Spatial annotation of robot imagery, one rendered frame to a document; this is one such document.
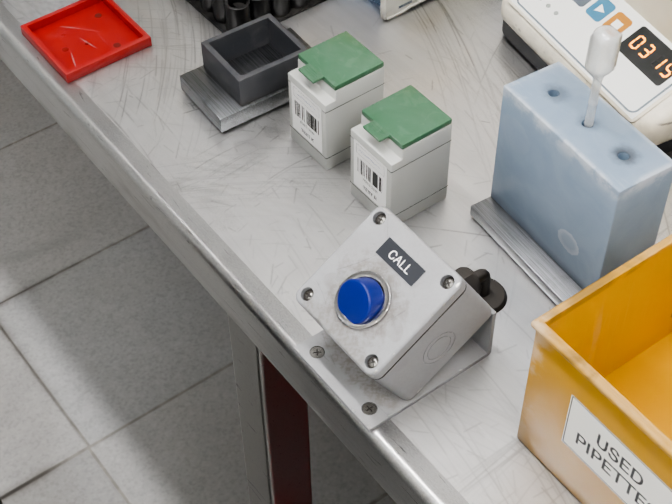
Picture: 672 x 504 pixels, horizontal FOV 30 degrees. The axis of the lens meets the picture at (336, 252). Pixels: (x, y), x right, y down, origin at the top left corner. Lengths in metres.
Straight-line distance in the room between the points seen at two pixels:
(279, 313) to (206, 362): 1.08
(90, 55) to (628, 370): 0.44
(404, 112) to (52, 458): 1.10
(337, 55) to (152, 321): 1.12
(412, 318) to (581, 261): 0.13
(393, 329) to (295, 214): 0.16
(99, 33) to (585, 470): 0.48
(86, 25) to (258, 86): 0.16
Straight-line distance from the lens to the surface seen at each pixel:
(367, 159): 0.75
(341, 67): 0.78
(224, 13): 0.92
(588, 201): 0.70
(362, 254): 0.67
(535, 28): 0.87
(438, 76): 0.88
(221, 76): 0.84
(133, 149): 0.84
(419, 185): 0.76
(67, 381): 1.82
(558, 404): 0.63
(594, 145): 0.69
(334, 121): 0.78
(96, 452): 1.74
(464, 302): 0.65
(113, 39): 0.92
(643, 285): 0.66
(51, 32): 0.94
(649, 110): 0.81
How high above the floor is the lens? 1.44
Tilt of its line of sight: 49 degrees down
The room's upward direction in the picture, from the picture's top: 1 degrees counter-clockwise
